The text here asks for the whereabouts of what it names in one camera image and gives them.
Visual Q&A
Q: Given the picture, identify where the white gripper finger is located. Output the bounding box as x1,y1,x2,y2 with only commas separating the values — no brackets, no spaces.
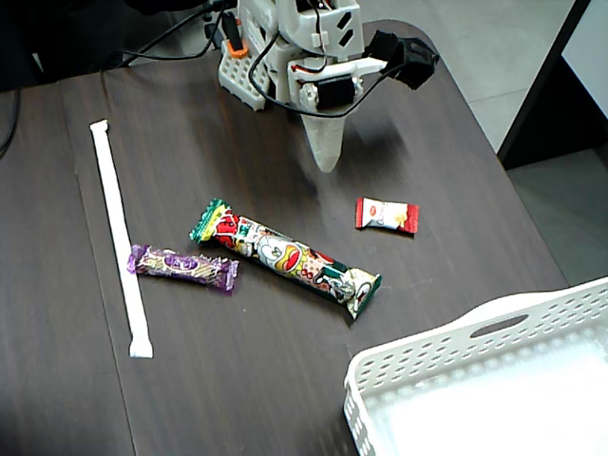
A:
301,112,348,173

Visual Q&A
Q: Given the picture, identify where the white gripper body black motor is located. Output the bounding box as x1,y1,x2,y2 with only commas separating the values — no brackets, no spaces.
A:
287,56,368,120

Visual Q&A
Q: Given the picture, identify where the small red white candy packet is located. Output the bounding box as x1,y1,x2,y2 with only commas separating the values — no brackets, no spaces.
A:
354,197,420,236

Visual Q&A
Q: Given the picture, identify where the white grid robot base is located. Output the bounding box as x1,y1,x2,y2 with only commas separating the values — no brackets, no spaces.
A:
217,40,273,113

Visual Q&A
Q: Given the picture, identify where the purple wrapped candy bar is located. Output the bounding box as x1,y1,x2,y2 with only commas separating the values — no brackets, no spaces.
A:
126,243,240,293

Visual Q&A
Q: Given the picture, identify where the white perforated plastic tray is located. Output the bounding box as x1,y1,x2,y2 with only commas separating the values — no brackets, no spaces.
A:
343,276,608,456

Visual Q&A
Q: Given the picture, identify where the orange black clamp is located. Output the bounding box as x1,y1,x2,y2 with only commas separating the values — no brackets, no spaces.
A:
220,9,251,61

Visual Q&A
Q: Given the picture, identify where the long colourful cartoon snack stick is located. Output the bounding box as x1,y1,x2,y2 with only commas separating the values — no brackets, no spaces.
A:
188,198,383,320

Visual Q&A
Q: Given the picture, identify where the white paper wrapped straw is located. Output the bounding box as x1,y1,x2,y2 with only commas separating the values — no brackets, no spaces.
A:
88,119,155,359

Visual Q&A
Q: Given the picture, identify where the person in dark clothes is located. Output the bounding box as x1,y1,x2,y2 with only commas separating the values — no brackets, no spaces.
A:
0,0,210,91

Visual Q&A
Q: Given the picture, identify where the black taped wrist camera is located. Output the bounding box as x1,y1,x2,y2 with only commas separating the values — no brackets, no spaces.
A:
368,29,441,91

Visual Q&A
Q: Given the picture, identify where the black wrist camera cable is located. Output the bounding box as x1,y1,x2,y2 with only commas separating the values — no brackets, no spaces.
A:
247,28,405,119

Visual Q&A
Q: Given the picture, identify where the black power cables bundle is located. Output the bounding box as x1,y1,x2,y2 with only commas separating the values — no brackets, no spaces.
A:
89,0,234,72

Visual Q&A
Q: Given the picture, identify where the thin black cable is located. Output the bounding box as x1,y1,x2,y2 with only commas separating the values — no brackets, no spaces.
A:
0,87,23,161

